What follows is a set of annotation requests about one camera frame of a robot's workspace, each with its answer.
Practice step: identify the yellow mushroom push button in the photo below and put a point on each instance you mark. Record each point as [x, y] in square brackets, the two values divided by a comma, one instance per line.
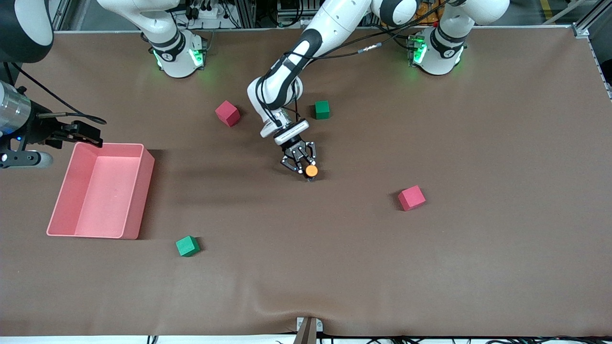
[311, 171]

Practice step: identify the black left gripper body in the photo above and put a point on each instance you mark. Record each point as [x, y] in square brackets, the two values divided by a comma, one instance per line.
[292, 145]

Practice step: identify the red foam cube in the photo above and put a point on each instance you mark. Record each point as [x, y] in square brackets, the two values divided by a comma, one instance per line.
[227, 113]
[411, 198]

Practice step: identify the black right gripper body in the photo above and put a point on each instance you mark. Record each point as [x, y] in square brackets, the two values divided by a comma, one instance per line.
[37, 130]

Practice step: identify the green foam cube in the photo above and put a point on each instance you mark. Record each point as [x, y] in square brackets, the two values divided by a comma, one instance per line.
[322, 110]
[187, 246]

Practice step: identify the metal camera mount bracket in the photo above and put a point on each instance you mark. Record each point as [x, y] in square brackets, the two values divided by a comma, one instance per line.
[308, 329]

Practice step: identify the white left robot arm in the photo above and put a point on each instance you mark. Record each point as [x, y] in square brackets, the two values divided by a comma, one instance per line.
[334, 19]

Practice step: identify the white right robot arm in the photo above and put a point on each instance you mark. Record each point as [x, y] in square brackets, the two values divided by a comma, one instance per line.
[174, 52]

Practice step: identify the white power strip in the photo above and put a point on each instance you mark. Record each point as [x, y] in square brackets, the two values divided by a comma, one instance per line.
[206, 10]

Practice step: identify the brown table cloth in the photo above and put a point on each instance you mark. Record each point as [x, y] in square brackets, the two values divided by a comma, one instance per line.
[306, 277]

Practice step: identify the pink plastic bin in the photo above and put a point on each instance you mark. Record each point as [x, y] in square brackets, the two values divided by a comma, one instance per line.
[103, 196]

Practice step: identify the aluminium frame profile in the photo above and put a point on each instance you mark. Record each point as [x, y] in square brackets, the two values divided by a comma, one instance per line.
[60, 16]
[590, 19]

